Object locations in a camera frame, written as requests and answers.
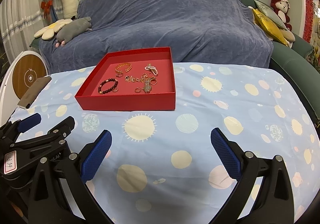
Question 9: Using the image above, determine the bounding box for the dark bead bracelet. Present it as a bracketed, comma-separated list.
[98, 77, 119, 96]

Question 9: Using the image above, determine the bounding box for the gold hoop earring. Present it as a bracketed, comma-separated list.
[135, 87, 142, 93]

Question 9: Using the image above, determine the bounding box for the gold link bracelet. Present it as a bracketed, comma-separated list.
[114, 62, 132, 73]

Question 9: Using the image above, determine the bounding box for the gold chain necklace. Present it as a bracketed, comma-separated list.
[134, 73, 158, 87]

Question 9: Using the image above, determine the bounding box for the gold watch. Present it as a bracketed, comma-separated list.
[142, 78, 153, 93]

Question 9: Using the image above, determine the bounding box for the brown phone case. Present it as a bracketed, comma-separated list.
[17, 76, 52, 109]

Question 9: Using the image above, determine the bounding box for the light blue planet tablecloth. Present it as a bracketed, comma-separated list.
[11, 63, 319, 223]

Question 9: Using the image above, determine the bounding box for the red cardboard box tray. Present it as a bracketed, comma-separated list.
[75, 46, 176, 111]

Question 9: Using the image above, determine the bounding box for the cream flower cushion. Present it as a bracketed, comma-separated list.
[34, 19, 72, 40]

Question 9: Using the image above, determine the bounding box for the grey plush toy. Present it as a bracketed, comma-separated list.
[55, 17, 92, 48]

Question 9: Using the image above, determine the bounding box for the white curtain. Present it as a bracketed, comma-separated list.
[1, 0, 47, 63]

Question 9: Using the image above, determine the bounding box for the dark green sofa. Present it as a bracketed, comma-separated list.
[240, 0, 320, 124]

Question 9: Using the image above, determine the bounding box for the red bow curtain tie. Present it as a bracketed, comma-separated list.
[40, 0, 53, 19]

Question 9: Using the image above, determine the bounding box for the gold yellow pillow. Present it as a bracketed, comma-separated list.
[252, 9, 289, 46]

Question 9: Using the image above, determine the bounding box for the blue-grey sofa blanket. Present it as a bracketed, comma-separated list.
[39, 0, 273, 73]

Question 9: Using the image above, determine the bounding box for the grey-green pillow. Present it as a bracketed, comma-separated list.
[254, 0, 287, 30]

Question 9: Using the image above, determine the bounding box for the red monkey plush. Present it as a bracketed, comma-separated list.
[271, 0, 292, 31]

